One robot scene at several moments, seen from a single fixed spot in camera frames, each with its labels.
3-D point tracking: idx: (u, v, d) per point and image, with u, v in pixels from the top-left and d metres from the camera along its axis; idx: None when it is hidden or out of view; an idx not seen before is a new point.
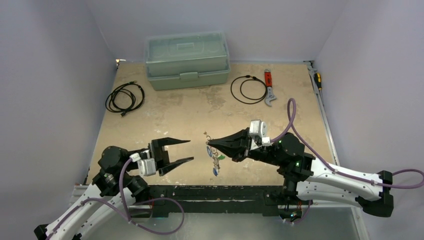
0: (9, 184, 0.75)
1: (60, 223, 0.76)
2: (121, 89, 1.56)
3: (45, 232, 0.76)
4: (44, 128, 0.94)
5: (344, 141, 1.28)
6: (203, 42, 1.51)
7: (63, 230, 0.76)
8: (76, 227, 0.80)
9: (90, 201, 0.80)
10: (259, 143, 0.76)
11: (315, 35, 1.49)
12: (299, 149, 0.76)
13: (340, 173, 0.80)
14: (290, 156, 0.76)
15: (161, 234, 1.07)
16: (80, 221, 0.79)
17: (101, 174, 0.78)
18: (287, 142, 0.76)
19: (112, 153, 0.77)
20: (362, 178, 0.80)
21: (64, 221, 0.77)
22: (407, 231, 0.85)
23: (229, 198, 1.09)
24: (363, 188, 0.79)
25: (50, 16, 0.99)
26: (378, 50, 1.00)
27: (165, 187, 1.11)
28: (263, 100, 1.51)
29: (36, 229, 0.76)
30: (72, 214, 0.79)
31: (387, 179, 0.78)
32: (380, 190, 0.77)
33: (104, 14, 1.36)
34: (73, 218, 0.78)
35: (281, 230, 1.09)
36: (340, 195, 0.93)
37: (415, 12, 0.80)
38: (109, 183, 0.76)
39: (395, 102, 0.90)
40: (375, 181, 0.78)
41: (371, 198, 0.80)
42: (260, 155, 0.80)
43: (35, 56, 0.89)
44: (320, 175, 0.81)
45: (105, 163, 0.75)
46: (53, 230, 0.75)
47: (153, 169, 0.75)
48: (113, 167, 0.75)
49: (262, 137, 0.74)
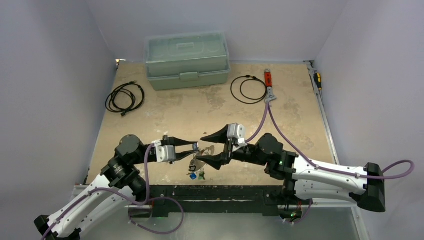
0: (9, 184, 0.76)
1: (64, 214, 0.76)
2: (121, 89, 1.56)
3: (47, 221, 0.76)
4: (43, 128, 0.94)
5: (344, 141, 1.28)
6: (202, 42, 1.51)
7: (67, 220, 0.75)
8: (80, 219, 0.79)
9: (98, 191, 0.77)
10: (237, 145, 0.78)
11: (314, 35, 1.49)
12: (279, 148, 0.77)
13: (323, 168, 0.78)
14: (267, 154, 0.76)
15: (162, 234, 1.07)
16: (84, 213, 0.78)
17: (112, 165, 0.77)
18: (266, 141, 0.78)
19: (131, 141, 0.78)
20: (346, 171, 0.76)
21: (68, 212, 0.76)
22: (407, 232, 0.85)
23: (229, 198, 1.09)
24: (347, 182, 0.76)
25: (50, 15, 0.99)
26: (378, 50, 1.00)
27: (165, 187, 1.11)
28: (263, 100, 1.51)
29: (38, 219, 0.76)
30: (76, 205, 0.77)
31: (371, 171, 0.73)
32: (365, 182, 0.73)
33: (104, 15, 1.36)
34: (77, 209, 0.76)
35: (281, 229, 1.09)
36: (334, 192, 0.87)
37: (414, 12, 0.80)
38: (118, 175, 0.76)
39: (395, 102, 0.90)
40: (358, 174, 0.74)
41: (358, 192, 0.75)
42: (243, 155, 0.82)
43: (35, 57, 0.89)
44: (302, 172, 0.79)
45: (123, 150, 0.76)
46: (56, 220, 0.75)
47: (172, 155, 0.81)
48: (126, 156, 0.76)
49: (238, 138, 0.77)
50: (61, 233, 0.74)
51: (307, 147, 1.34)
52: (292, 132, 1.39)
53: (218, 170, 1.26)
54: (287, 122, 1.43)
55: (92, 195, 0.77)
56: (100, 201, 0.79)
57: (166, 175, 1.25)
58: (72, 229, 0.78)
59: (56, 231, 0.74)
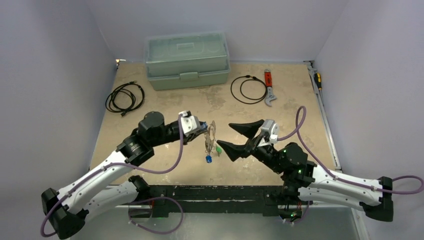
0: (9, 185, 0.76)
1: (76, 187, 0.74)
2: (121, 89, 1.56)
3: (58, 195, 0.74)
4: (43, 128, 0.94)
5: (344, 141, 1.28)
6: (202, 42, 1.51)
7: (79, 194, 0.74)
8: (91, 194, 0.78)
9: (113, 167, 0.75)
10: (267, 140, 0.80)
11: (314, 35, 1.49)
12: (303, 158, 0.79)
13: (341, 179, 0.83)
14: (294, 164, 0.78)
15: (161, 234, 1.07)
16: (95, 188, 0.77)
17: (131, 141, 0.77)
18: (291, 151, 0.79)
19: (154, 117, 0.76)
20: (363, 184, 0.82)
21: (80, 186, 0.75)
22: (406, 232, 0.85)
23: (229, 198, 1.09)
24: (363, 194, 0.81)
25: (50, 15, 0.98)
26: (378, 50, 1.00)
27: (165, 187, 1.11)
28: (263, 100, 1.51)
29: (47, 192, 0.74)
30: (88, 179, 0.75)
31: (386, 185, 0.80)
32: (380, 195, 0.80)
33: (104, 15, 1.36)
34: (89, 184, 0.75)
35: (281, 229, 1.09)
36: (344, 199, 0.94)
37: (414, 12, 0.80)
38: (134, 152, 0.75)
39: (394, 102, 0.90)
40: (374, 187, 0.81)
41: (373, 203, 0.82)
42: (264, 156, 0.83)
43: (35, 57, 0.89)
44: (320, 182, 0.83)
45: (146, 123, 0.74)
46: (68, 193, 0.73)
47: (198, 125, 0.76)
48: (145, 133, 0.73)
49: (271, 134, 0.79)
50: (71, 206, 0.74)
51: (307, 146, 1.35)
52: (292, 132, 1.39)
53: (218, 170, 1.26)
54: (287, 122, 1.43)
55: (106, 170, 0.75)
56: (112, 178, 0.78)
57: (166, 175, 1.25)
58: (82, 204, 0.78)
59: (66, 204, 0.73)
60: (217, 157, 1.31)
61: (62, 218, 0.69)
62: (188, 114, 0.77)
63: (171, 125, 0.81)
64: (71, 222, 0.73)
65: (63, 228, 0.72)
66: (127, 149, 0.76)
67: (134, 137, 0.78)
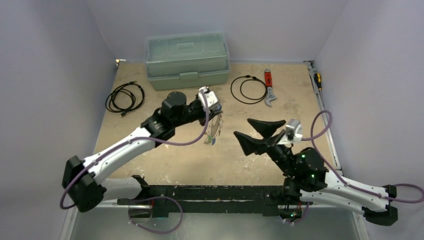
0: (9, 185, 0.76)
1: (103, 155, 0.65)
2: (121, 89, 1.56)
3: (83, 162, 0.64)
4: (43, 128, 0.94)
5: (343, 141, 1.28)
6: (202, 42, 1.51)
7: (106, 163, 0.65)
8: (116, 166, 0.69)
9: (139, 140, 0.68)
10: (290, 138, 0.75)
11: (314, 35, 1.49)
12: (321, 165, 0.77)
13: (352, 186, 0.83)
14: (311, 170, 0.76)
15: (161, 234, 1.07)
16: (121, 159, 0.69)
17: (154, 120, 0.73)
18: (310, 156, 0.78)
19: (177, 96, 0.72)
20: (370, 191, 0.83)
21: (108, 154, 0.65)
22: (406, 232, 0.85)
23: (229, 198, 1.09)
24: (371, 201, 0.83)
25: (50, 16, 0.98)
26: (378, 50, 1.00)
27: (164, 187, 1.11)
28: (263, 100, 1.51)
29: (69, 160, 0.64)
30: (116, 148, 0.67)
31: (392, 193, 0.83)
32: (386, 203, 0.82)
33: (105, 15, 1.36)
34: (118, 153, 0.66)
35: (281, 229, 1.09)
36: (346, 203, 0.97)
37: (414, 12, 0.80)
38: (158, 130, 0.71)
39: (395, 102, 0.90)
40: (381, 195, 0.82)
41: (378, 209, 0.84)
42: (277, 156, 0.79)
43: (35, 57, 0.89)
44: (332, 188, 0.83)
45: (170, 102, 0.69)
46: (94, 161, 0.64)
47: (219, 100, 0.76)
48: (169, 111, 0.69)
49: (295, 134, 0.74)
50: (97, 176, 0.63)
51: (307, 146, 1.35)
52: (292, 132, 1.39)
53: (218, 170, 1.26)
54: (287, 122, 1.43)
55: (136, 141, 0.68)
56: (138, 151, 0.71)
57: (166, 174, 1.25)
58: (105, 177, 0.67)
59: (92, 173, 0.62)
60: (217, 157, 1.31)
61: (88, 187, 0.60)
62: (208, 90, 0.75)
63: (190, 104, 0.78)
64: (93, 192, 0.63)
65: (84, 199, 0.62)
66: (150, 127, 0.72)
67: (156, 116, 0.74)
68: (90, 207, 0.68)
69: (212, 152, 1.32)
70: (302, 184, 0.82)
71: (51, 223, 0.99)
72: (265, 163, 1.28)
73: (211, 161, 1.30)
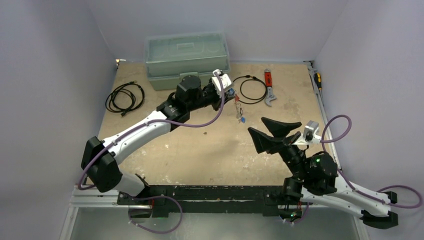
0: (9, 185, 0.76)
1: (123, 136, 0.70)
2: (121, 89, 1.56)
3: (103, 143, 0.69)
4: (43, 129, 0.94)
5: (343, 141, 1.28)
6: (203, 42, 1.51)
7: (125, 144, 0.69)
8: (133, 147, 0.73)
9: (155, 123, 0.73)
10: (310, 139, 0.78)
11: (314, 35, 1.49)
12: (334, 168, 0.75)
13: (360, 192, 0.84)
14: (325, 175, 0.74)
15: (161, 234, 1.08)
16: (138, 142, 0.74)
17: (169, 104, 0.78)
18: (325, 160, 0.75)
19: (192, 80, 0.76)
20: (376, 197, 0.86)
21: (127, 135, 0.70)
22: (405, 232, 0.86)
23: (229, 198, 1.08)
24: (375, 207, 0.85)
25: (50, 16, 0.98)
26: (378, 51, 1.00)
27: (165, 187, 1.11)
28: (263, 100, 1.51)
29: (89, 140, 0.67)
30: (135, 130, 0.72)
31: (393, 199, 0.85)
32: (388, 209, 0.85)
33: (105, 15, 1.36)
34: (136, 135, 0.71)
35: (281, 229, 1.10)
36: (346, 206, 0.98)
37: (415, 12, 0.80)
38: (174, 114, 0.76)
39: (395, 102, 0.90)
40: (385, 201, 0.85)
41: (379, 215, 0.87)
42: (289, 156, 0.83)
43: (35, 58, 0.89)
44: (341, 192, 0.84)
45: (185, 86, 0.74)
46: (114, 141, 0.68)
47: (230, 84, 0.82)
48: (184, 94, 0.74)
49: (315, 136, 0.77)
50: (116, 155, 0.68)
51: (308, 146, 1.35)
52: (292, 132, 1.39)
53: (218, 170, 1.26)
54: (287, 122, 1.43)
55: (152, 124, 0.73)
56: (153, 135, 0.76)
57: (166, 174, 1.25)
58: (123, 157, 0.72)
59: (113, 152, 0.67)
60: (217, 157, 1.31)
61: (109, 164, 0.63)
62: (221, 74, 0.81)
63: (203, 89, 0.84)
64: (113, 171, 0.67)
65: (104, 176, 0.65)
66: (166, 111, 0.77)
67: (172, 100, 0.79)
68: (108, 187, 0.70)
69: (212, 152, 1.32)
70: (312, 188, 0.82)
71: (51, 223, 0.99)
72: (265, 163, 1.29)
73: (211, 161, 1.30)
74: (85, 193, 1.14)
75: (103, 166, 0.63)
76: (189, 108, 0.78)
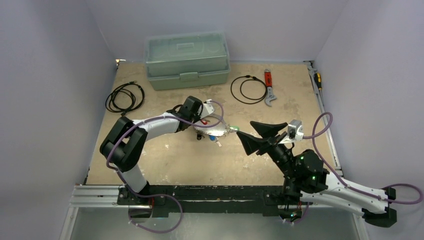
0: (9, 185, 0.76)
1: (149, 120, 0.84)
2: (121, 89, 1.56)
3: (133, 122, 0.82)
4: (43, 129, 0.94)
5: (344, 141, 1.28)
6: (202, 42, 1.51)
7: (150, 125, 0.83)
8: (152, 133, 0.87)
9: (169, 118, 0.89)
10: (293, 137, 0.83)
11: (314, 35, 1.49)
12: (319, 166, 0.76)
13: (352, 188, 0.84)
14: (310, 172, 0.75)
15: (161, 233, 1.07)
16: (156, 130, 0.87)
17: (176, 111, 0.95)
18: (309, 157, 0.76)
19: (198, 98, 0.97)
20: (371, 193, 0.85)
21: (152, 120, 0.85)
22: (406, 232, 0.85)
23: (229, 198, 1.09)
24: (371, 203, 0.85)
25: (50, 16, 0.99)
26: (378, 51, 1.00)
27: (165, 187, 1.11)
28: (263, 100, 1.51)
29: (122, 118, 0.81)
30: (157, 119, 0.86)
31: (392, 195, 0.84)
32: (385, 205, 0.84)
33: (104, 15, 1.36)
34: (158, 122, 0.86)
35: (281, 229, 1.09)
36: (346, 205, 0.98)
37: (414, 13, 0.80)
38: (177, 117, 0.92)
39: (394, 102, 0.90)
40: (381, 197, 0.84)
41: (378, 211, 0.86)
42: (277, 156, 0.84)
43: (35, 58, 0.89)
44: (333, 189, 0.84)
45: (194, 98, 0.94)
46: (144, 121, 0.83)
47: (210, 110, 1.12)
48: (191, 104, 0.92)
49: (297, 134, 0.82)
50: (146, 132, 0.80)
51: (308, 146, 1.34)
52: None
53: (218, 170, 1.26)
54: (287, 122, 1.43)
55: (169, 118, 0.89)
56: (165, 128, 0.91)
57: (166, 174, 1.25)
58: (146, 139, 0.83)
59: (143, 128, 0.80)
60: (217, 157, 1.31)
61: (142, 135, 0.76)
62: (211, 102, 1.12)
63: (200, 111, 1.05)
64: (140, 148, 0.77)
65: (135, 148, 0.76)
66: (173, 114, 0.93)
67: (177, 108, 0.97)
68: (130, 165, 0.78)
69: (212, 152, 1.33)
70: (302, 186, 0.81)
71: (51, 223, 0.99)
72: (265, 163, 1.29)
73: (211, 161, 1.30)
74: (85, 193, 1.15)
75: (136, 137, 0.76)
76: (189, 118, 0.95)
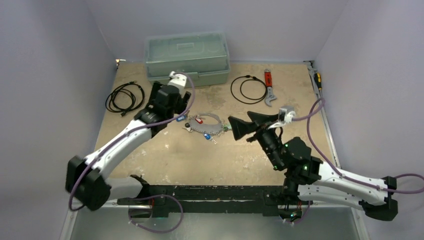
0: (9, 185, 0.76)
1: (105, 150, 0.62)
2: (121, 89, 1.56)
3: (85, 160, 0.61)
4: (43, 129, 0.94)
5: (344, 141, 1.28)
6: (202, 42, 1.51)
7: (109, 157, 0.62)
8: (118, 158, 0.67)
9: (135, 132, 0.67)
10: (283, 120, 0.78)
11: (314, 35, 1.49)
12: (307, 152, 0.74)
13: (347, 177, 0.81)
14: (296, 159, 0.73)
15: (161, 233, 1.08)
16: (122, 152, 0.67)
17: (146, 112, 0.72)
18: (295, 145, 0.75)
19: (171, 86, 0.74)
20: (368, 183, 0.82)
21: (109, 148, 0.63)
22: (407, 232, 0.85)
23: (229, 198, 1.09)
24: (369, 193, 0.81)
25: (51, 16, 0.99)
26: (378, 51, 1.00)
27: (165, 187, 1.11)
28: (263, 100, 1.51)
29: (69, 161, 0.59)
30: (119, 140, 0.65)
31: (392, 185, 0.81)
32: (385, 195, 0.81)
33: (104, 15, 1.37)
34: (118, 146, 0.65)
35: (281, 229, 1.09)
36: (343, 198, 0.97)
37: (414, 13, 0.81)
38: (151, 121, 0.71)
39: (394, 102, 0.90)
40: (380, 186, 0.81)
41: (377, 202, 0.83)
42: (266, 143, 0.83)
43: (36, 59, 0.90)
44: (327, 179, 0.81)
45: (166, 90, 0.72)
46: (97, 156, 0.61)
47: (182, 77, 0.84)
48: (165, 100, 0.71)
49: (287, 118, 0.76)
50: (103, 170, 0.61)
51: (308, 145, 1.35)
52: (292, 132, 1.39)
53: (218, 170, 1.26)
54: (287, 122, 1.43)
55: (134, 132, 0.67)
56: (136, 143, 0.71)
57: (166, 174, 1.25)
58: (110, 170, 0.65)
59: (98, 167, 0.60)
60: (217, 157, 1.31)
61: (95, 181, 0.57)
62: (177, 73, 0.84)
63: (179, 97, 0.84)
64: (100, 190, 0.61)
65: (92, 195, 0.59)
66: (143, 118, 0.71)
67: (150, 104, 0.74)
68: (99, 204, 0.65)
69: (211, 152, 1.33)
70: (292, 177, 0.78)
71: (51, 223, 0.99)
72: (265, 163, 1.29)
73: (212, 161, 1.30)
74: None
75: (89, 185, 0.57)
76: (167, 115, 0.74)
